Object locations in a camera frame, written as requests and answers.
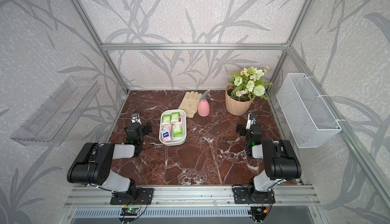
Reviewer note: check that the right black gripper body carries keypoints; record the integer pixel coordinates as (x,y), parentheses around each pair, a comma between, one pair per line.
(245,132)

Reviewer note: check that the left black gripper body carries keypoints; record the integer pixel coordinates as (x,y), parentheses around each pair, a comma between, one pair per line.
(144,131)

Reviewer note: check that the pink blue tissue pack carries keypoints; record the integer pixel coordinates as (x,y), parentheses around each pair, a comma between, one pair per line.
(166,135)
(166,127)

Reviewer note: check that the green tissue pack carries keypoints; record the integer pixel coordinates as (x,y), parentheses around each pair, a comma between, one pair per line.
(177,131)
(175,117)
(166,119)

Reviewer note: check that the white plastic storage box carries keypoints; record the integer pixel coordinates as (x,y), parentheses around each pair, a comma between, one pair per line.
(178,140)

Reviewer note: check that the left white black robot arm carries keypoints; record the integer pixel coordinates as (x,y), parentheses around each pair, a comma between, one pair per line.
(93,164)

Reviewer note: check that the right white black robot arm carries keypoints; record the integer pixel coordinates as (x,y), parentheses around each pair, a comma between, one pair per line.
(281,163)

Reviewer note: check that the terracotta pot with flowers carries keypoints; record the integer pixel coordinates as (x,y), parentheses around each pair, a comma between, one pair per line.
(244,87)

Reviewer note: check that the pink spray bottle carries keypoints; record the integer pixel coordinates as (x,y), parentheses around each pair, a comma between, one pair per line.
(203,107)

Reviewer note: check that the beige rubber glove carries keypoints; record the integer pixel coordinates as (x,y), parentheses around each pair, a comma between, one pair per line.
(190,103)

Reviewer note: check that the left green circuit board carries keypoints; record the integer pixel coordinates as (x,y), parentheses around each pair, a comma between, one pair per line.
(130,211)

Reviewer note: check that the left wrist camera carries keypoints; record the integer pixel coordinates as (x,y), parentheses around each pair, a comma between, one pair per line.
(135,118)

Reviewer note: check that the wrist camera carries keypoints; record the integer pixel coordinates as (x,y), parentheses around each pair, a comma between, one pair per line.
(135,118)
(251,120)

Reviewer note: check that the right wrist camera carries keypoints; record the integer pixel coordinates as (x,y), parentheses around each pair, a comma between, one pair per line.
(251,120)

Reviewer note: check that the white wire mesh basket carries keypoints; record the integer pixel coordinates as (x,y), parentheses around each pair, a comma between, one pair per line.
(308,117)

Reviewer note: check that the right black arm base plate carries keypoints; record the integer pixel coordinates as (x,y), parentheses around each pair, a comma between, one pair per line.
(248,195)

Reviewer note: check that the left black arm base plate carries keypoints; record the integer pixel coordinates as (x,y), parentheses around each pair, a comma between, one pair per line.
(139,196)

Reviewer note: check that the right circuit board with wires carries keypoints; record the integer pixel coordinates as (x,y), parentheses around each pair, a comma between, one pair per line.
(258,212)

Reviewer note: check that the clear acrylic wall shelf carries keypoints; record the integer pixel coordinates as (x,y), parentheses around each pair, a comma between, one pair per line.
(50,124)

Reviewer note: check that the aluminium front rail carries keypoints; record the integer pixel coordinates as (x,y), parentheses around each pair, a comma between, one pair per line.
(194,196)

